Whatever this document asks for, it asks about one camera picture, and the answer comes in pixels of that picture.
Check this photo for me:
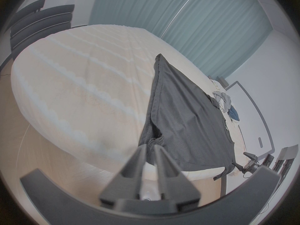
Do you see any black chest of drawers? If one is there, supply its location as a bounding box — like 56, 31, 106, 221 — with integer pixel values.
10, 0, 75, 56

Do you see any pile of clothes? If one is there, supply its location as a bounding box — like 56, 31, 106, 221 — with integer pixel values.
212, 91, 240, 127

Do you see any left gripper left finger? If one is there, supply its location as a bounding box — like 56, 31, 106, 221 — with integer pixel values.
100, 145, 148, 205

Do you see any bed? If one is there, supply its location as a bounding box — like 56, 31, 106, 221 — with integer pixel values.
10, 24, 275, 196

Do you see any blue-green curtain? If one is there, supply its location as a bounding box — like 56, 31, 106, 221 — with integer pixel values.
89, 0, 204, 39
162, 0, 273, 79

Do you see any white printed pillow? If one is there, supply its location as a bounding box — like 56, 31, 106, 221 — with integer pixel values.
209, 79, 226, 91

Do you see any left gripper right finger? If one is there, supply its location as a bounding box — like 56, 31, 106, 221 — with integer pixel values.
154, 145, 201, 205

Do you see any black T-shirt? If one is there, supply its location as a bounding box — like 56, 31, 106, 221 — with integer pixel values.
138, 53, 236, 181

